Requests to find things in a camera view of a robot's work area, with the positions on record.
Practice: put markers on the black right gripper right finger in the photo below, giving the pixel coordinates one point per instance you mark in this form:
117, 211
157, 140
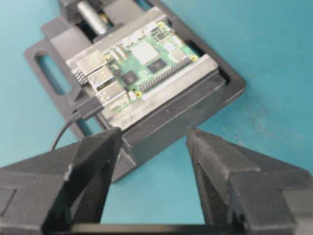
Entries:
248, 192

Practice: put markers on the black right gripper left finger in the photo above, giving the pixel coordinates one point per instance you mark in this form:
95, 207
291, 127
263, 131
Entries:
36, 194

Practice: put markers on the green PCB board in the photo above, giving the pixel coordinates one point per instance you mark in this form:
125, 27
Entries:
122, 74

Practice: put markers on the black bench vise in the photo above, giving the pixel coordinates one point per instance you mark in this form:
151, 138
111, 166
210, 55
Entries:
187, 98

